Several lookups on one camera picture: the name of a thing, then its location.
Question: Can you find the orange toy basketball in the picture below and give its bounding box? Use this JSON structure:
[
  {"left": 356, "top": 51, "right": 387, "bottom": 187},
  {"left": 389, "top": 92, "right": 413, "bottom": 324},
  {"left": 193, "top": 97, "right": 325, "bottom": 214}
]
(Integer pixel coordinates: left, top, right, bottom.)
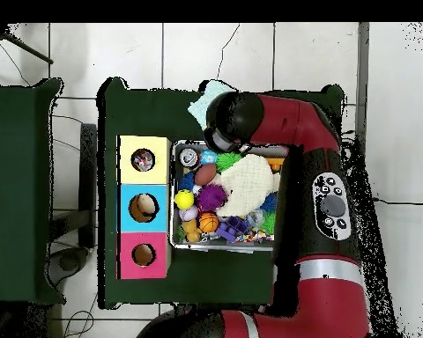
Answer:
[{"left": 197, "top": 212, "right": 220, "bottom": 234}]

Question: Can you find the cream knitted cloth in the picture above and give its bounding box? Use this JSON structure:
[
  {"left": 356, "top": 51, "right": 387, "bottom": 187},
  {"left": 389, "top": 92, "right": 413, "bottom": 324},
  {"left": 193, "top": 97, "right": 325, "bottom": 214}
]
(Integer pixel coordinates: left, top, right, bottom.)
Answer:
[{"left": 211, "top": 153, "right": 282, "bottom": 218}]

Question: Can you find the shallow wire mesh bin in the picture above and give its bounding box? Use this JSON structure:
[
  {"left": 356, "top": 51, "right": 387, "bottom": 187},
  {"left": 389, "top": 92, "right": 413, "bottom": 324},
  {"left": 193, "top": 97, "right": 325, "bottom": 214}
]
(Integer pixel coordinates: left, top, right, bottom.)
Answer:
[{"left": 168, "top": 140, "right": 290, "bottom": 253}]

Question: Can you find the wooden box with three holes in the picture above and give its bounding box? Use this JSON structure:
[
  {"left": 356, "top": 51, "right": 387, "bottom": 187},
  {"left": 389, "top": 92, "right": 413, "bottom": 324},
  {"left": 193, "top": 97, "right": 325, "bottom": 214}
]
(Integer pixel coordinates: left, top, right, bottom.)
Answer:
[{"left": 117, "top": 136, "right": 173, "bottom": 281}]

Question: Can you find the brown toy football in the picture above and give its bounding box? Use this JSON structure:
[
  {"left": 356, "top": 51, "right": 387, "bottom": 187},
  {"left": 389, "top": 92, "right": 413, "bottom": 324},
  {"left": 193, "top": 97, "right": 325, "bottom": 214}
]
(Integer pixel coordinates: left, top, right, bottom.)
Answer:
[{"left": 194, "top": 164, "right": 218, "bottom": 187}]

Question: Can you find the purple spiky ball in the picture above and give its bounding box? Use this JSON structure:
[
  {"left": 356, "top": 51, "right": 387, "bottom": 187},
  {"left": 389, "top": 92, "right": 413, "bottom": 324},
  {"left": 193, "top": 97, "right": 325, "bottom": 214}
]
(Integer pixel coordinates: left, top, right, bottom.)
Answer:
[{"left": 197, "top": 184, "right": 227, "bottom": 214}]

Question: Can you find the white multicolour print cloth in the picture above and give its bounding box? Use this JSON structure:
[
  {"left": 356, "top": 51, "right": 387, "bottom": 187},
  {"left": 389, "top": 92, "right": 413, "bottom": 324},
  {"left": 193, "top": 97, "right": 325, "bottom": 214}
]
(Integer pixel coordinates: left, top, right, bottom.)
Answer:
[{"left": 133, "top": 151, "right": 155, "bottom": 172}]

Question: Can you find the black cable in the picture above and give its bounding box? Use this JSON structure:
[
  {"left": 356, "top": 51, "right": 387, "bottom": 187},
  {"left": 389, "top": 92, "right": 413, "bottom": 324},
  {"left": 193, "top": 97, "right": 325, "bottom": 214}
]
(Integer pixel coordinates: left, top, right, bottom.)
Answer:
[{"left": 373, "top": 198, "right": 423, "bottom": 208}]

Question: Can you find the silver drink can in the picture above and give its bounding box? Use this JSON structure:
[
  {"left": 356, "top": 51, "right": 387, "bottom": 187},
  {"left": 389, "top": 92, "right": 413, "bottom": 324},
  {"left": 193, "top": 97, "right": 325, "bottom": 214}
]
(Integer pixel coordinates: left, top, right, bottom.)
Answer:
[{"left": 179, "top": 147, "right": 198, "bottom": 167}]

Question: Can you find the white ball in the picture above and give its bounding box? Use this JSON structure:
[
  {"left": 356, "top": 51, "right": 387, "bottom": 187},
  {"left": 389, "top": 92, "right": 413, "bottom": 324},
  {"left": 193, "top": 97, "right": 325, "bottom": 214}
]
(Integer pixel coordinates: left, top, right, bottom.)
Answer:
[{"left": 137, "top": 195, "right": 157, "bottom": 216}]

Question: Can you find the green cloth side table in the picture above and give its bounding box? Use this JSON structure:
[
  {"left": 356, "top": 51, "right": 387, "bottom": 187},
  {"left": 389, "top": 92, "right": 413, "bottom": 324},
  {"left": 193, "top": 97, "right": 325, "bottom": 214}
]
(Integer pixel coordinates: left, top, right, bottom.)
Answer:
[{"left": 0, "top": 78, "right": 64, "bottom": 305}]

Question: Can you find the mint green knitted cloth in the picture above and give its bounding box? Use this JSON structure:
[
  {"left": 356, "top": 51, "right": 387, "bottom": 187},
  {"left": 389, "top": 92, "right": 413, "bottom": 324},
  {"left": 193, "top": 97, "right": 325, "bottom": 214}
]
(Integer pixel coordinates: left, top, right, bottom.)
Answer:
[{"left": 189, "top": 79, "right": 235, "bottom": 131}]

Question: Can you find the yellow smiley face ball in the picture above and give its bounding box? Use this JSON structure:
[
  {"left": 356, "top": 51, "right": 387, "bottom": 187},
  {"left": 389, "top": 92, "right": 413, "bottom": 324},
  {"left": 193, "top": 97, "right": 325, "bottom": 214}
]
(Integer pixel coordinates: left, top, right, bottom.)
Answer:
[{"left": 174, "top": 189, "right": 196, "bottom": 211}]

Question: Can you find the green spiky ball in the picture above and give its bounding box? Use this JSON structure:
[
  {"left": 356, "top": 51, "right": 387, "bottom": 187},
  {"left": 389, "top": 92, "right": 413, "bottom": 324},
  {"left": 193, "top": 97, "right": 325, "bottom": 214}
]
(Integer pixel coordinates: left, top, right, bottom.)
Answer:
[{"left": 216, "top": 151, "right": 242, "bottom": 173}]

